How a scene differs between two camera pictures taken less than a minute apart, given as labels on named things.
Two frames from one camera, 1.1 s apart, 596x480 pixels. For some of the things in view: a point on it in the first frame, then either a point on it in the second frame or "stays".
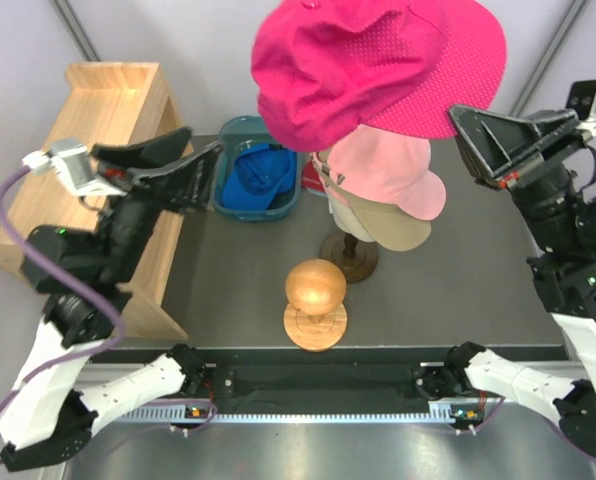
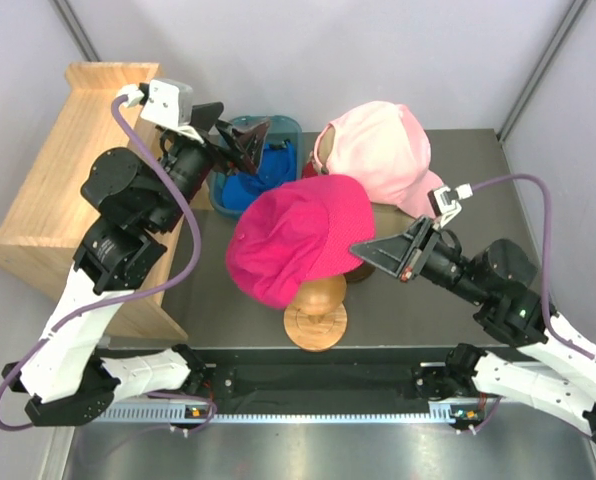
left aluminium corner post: [76, 30] stays
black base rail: [314, 381] stays
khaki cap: [383, 223] to [326, 143]
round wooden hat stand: [315, 319] stays
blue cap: [256, 174] stays
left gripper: [176, 182] to [246, 144]
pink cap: [388, 167] stays
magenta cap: [323, 68] to [303, 229]
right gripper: [490, 142] to [400, 254]
